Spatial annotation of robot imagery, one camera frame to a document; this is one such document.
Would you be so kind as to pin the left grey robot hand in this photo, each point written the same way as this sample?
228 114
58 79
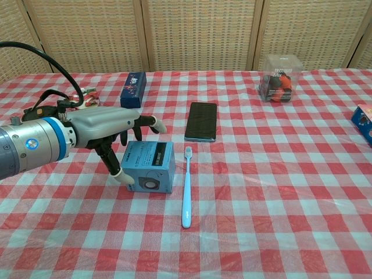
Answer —
101 122

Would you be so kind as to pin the small light blue box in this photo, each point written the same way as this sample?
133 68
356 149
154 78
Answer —
151 162

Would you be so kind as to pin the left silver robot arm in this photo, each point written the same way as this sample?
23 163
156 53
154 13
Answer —
29 145

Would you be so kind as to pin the long dark blue box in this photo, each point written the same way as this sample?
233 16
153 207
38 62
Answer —
132 90

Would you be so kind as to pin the red white checkered tablecloth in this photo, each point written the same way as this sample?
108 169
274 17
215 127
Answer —
261 203

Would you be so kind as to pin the blue cookie package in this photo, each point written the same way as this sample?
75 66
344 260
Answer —
364 122

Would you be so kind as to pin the red drink pouch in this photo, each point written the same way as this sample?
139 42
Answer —
91 97

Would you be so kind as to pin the woven bamboo screen panel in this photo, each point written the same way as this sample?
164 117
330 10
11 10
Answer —
87 35
366 43
14 29
311 29
200 35

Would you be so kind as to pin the black smartphone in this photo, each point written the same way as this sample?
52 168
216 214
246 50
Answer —
202 122

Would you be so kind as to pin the light blue toothbrush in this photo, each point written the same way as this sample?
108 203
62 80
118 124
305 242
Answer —
187 209

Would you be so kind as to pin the clear plastic candy bag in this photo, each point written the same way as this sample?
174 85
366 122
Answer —
276 87

